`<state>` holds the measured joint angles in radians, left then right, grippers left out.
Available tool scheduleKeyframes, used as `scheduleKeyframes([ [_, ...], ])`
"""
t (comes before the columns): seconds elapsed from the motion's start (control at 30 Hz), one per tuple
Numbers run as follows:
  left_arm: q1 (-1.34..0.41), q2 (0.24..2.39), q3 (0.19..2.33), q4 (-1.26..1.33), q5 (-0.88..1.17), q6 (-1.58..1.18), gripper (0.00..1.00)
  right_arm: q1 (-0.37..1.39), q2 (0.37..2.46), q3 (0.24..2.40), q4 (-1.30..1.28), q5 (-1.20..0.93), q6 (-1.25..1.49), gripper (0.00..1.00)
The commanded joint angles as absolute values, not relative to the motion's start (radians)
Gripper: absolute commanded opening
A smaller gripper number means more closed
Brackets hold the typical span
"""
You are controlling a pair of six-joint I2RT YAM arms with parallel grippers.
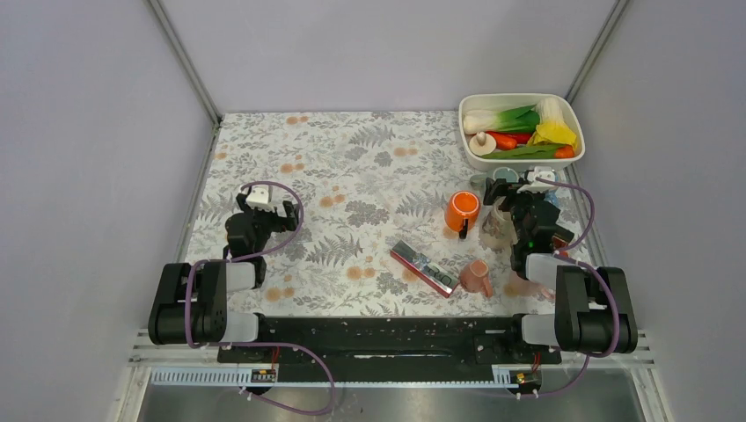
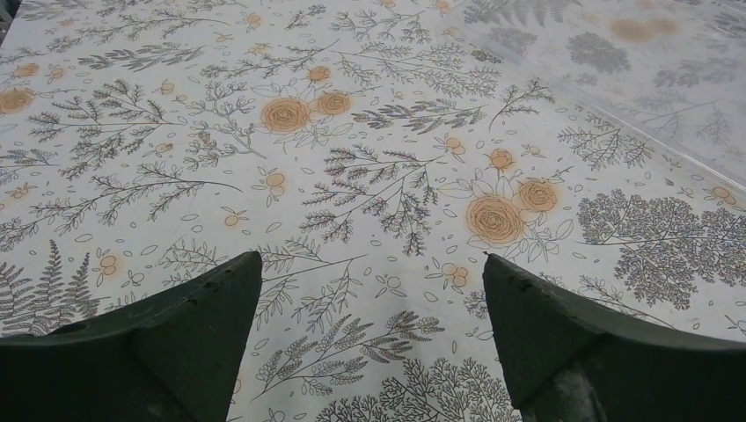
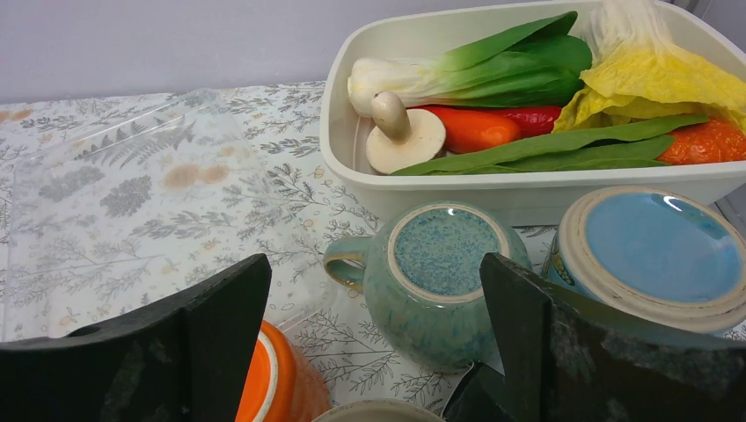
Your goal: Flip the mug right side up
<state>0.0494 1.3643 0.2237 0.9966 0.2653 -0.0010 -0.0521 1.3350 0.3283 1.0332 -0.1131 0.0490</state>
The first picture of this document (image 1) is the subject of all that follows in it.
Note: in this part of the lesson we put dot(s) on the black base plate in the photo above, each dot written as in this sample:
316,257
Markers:
399,349

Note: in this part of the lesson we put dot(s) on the orange carrot toy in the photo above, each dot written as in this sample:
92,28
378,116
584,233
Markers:
564,152

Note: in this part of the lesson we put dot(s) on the beige mushroom toy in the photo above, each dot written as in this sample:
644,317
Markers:
482,144

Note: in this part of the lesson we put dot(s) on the white enoki mushroom toy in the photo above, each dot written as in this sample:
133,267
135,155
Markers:
549,111

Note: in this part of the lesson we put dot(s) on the red silver rectangular box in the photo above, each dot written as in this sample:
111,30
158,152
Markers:
438,278

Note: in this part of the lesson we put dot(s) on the red chili toy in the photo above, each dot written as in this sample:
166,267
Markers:
509,141

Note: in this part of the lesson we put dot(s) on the orange mug black handle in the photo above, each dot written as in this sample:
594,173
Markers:
462,212

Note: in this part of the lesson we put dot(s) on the green cucumber toy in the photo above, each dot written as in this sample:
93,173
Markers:
536,152

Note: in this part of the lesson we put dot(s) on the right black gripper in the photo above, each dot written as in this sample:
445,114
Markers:
500,188

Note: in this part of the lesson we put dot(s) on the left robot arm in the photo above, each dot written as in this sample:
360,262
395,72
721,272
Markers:
191,302

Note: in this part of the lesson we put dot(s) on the white rectangular vegetable bin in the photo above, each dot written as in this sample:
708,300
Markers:
505,101

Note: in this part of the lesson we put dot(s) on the salmon pink mug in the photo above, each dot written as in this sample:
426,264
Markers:
474,278

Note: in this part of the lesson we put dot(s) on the cream patterned mug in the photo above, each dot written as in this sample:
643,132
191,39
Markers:
497,231

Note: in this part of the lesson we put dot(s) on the blue ceramic cup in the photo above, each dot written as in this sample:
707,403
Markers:
508,174

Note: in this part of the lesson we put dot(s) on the floral tablecloth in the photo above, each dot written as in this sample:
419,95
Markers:
367,180

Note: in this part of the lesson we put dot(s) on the translucent pink pitcher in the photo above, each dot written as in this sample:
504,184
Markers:
518,286

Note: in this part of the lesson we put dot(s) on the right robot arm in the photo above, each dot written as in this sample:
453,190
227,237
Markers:
593,313

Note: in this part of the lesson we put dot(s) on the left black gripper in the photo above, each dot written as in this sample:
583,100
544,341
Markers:
288,221

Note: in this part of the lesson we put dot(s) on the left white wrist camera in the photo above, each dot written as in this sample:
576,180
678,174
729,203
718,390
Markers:
259,197

